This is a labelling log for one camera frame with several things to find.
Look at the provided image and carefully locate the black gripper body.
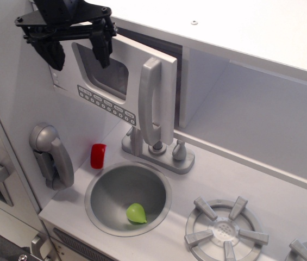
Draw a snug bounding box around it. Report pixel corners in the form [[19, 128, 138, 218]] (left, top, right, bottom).
[[15, 1, 118, 41]]

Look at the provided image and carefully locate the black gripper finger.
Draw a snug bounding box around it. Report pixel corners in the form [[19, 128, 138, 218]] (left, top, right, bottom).
[[90, 20, 113, 69], [31, 41, 65, 71]]

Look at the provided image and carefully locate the white microwave door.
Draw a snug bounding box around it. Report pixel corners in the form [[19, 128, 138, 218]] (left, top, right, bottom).
[[51, 35, 178, 146]]

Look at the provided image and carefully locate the red toy cylinder piece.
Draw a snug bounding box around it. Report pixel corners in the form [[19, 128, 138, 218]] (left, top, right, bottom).
[[90, 144, 106, 169]]

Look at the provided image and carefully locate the grey toy telephone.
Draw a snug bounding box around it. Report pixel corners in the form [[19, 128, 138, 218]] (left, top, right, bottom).
[[29, 122, 74, 191]]

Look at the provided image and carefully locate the grey toy faucet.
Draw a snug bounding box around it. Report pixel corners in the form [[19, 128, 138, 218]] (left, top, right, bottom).
[[122, 127, 195, 175]]

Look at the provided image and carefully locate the grey round sink bowl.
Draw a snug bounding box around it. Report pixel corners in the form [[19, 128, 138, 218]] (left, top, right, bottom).
[[85, 161, 172, 237]]

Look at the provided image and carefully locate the white toy kitchen shelf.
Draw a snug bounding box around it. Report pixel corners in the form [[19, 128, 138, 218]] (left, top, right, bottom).
[[30, 0, 307, 196]]

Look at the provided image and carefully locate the green toy pear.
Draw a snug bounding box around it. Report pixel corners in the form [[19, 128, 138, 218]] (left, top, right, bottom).
[[126, 203, 147, 223]]

